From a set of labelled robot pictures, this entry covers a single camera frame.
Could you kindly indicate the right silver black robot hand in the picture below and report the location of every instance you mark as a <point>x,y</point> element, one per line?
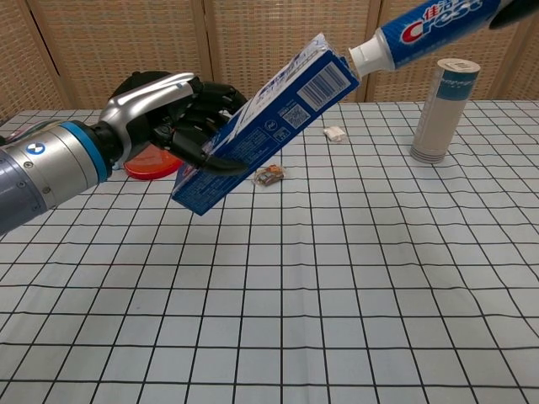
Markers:
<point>520,8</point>

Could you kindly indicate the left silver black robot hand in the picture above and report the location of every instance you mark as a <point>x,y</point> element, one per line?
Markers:
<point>139,109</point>

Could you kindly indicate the blue white Crest toothpaste tube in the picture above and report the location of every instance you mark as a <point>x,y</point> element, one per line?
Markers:
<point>421,33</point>

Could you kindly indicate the blue Crest toothpaste box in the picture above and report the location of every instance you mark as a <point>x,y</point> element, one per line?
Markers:
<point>273,122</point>

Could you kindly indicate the woven bamboo screen panel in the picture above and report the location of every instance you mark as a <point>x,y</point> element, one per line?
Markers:
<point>273,29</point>
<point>528,63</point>
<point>25,54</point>
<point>118,38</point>
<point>497,80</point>

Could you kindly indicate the orange red paper cup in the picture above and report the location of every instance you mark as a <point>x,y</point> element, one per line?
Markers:
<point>149,166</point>

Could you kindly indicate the grey cylindrical canister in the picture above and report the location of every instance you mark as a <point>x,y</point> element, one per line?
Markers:
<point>440,113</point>

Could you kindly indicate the small brown candy wrapper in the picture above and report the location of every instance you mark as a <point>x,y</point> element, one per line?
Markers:
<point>269,174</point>

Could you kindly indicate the small white packet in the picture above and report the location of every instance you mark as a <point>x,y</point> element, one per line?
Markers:
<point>335,134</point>

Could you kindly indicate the white blue checked tablecloth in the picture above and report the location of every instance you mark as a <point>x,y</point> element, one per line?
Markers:
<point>295,294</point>

